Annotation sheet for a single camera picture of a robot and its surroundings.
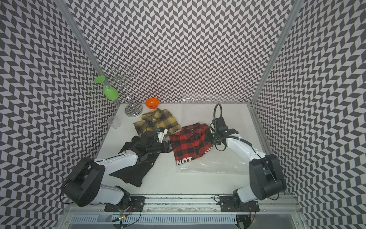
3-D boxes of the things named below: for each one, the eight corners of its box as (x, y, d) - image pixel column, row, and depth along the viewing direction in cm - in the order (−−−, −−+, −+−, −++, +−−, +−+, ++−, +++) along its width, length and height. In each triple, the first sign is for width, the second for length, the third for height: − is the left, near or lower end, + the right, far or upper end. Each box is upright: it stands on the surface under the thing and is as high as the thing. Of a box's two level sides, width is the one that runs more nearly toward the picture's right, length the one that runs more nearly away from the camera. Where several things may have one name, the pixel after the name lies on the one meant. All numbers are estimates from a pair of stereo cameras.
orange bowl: (145, 111, 118) (143, 107, 114) (148, 101, 125) (146, 97, 121) (157, 111, 118) (156, 107, 114) (159, 101, 125) (158, 97, 121)
